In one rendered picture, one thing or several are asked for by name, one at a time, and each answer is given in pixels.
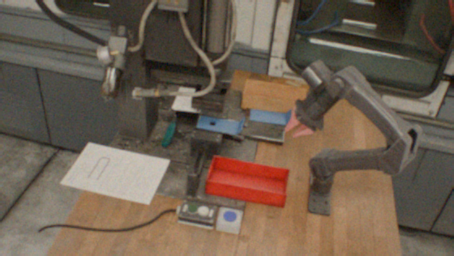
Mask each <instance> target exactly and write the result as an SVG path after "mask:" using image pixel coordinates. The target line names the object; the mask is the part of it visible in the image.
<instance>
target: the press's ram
mask: <svg viewBox="0 0 454 256"><path fill-rule="evenodd" d="M214 71H215V74H216V83H215V86H214V88H213V89H212V90H211V91H210V92H208V93H207V94H205V95H202V96H195V97H192V98H191V108H192V109H195V111H196V112H199V111H200V110H204V111H209V112H214V113H222V111H223V108H224V106H225V102H226V99H227V97H228V94H229V90H230V88H231V86H232V83H233V79H234V76H235V70H233V69H228V70H227V71H225V72H224V71H222V70H221V69H217V68H214ZM151 76H152V77H157V78H163V79H171V80H176V81H181V82H190V83H197V84H198V86H197V88H196V89H195V92H201V91H202V90H204V89H206V88H207V87H208V86H209V85H210V83H211V81H212V77H211V73H210V70H209V69H208V67H207V66H204V67H203V68H200V66H199V64H198V66H187V65H178V64H172V63H167V62H158V61H156V62H155V64H154V65H153V67H152V69H151Z"/></svg>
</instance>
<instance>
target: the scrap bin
mask: <svg viewBox="0 0 454 256"><path fill-rule="evenodd" d="M289 172H290V169H285V168H280V167H276V166H271V165H267V164H259V163H255V162H250V161H245V160H237V159H233V158H224V157H219V156H214V157H213V159H212V163H211V167H210V169H209V172H208V175H207V179H206V186H205V194H212V195H216V196H221V197H225V198H233V199H237V200H241V201H245V202H250V203H257V204H262V205H266V206H274V207H282V208H285V203H286V199H287V189H288V180H289Z"/></svg>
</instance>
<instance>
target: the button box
mask: <svg viewBox="0 0 454 256"><path fill-rule="evenodd" d="M190 205H196V206H197V207H198V211H197V212H195V213H191V212H189V211H188V210H187V208H188V207H189V206H190ZM200 207H207V208H208V214H207V215H201V214H200V213H199V208H200ZM169 211H176V215H178V223H182V224H189V225H193V226H198V227H202V228H209V229H213V227H214V224H215V221H216V216H217V212H218V207H216V206H212V205H207V204H202V203H196V202H191V201H186V200H183V204H182V206H181V207H180V206H178V208H169V209H166V210H164V211H163V212H161V213H160V214H159V215H156V217H154V218H153V219H151V220H149V221H148V222H145V223H143V224H140V225H138V224H137V225H135V226H132V227H129V228H118V229H107V228H92V227H84V226H79V225H72V224H50V225H47V226H45V227H43V228H40V229H39V230H38V232H39V233H40V232H42V230H44V229H48V228H55V227H68V228H77V229H83V230H90V231H98V232H125V231H130V230H133V229H135V228H140V227H143V226H146V225H148V224H151V223H153V222H154V221H156V219H157V218H159V217H160V216H162V215H164V214H165V213H167V212H169Z"/></svg>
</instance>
